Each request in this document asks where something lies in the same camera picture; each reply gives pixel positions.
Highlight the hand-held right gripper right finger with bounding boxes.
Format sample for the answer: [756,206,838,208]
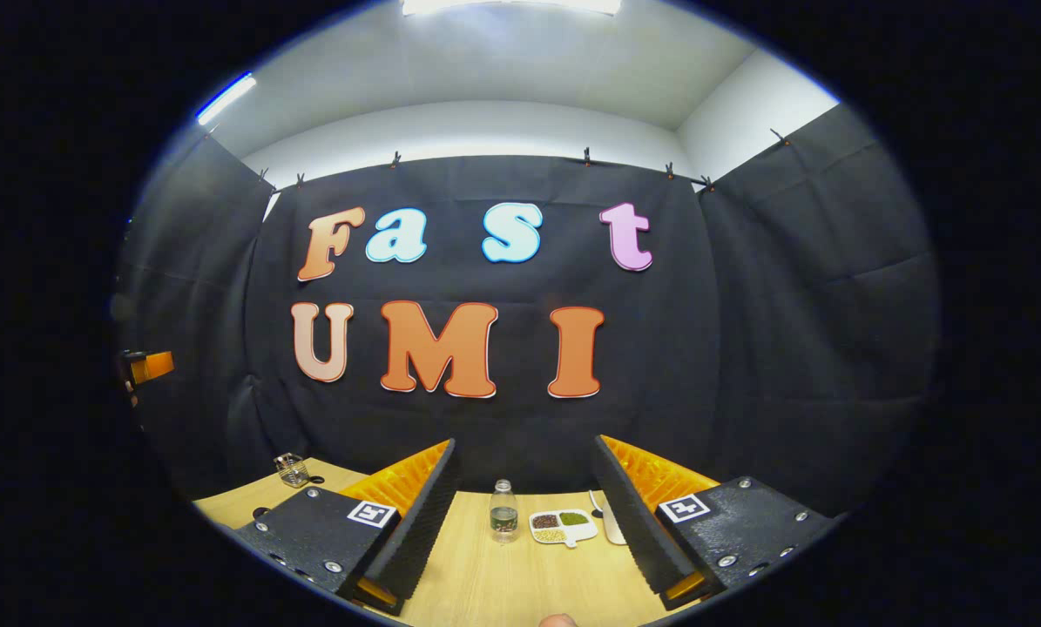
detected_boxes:
[593,435,837,610]

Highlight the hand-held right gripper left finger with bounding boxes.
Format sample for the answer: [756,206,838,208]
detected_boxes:
[233,438,466,617]

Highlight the white divided dish of beans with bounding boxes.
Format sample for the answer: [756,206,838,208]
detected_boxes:
[529,509,599,549]

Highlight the clear plastic water bottle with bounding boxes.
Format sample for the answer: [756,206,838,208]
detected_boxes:
[489,479,520,544]

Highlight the black backdrop cloth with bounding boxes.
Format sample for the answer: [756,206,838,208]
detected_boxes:
[115,104,939,515]

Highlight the narrow ceiling light strip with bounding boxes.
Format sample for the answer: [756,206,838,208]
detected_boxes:
[195,72,257,125]

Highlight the row of black cloth clips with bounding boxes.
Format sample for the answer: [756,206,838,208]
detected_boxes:
[254,129,791,192]

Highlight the wide ceiling light panel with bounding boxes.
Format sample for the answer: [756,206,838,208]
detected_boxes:
[401,0,623,17]

